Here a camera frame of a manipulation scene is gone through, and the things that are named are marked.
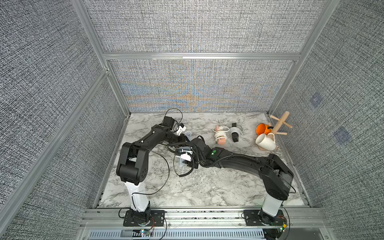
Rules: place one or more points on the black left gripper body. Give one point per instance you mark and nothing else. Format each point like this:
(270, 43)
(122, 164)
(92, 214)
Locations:
(182, 138)

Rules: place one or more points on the light blue power strip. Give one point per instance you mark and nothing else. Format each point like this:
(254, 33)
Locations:
(187, 163)

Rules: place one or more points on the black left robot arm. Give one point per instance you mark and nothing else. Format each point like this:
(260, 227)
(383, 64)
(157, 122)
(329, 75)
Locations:
(133, 164)

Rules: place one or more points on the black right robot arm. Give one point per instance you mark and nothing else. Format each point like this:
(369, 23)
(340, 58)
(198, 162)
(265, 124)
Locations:
(275, 174)

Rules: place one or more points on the white mug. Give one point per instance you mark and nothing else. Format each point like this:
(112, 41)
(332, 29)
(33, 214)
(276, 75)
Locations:
(267, 142)

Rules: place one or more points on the orange mug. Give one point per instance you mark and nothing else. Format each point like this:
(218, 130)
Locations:
(263, 129)

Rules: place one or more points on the wooden mug tree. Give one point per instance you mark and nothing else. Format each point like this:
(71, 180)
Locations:
(280, 121)

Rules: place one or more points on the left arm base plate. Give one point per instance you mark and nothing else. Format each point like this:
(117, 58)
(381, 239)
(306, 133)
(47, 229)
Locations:
(146, 219)

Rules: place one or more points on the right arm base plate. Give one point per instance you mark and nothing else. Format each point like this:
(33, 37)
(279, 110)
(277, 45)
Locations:
(264, 218)

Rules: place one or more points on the aluminium front rail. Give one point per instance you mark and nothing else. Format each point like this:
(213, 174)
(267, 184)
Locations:
(207, 223)

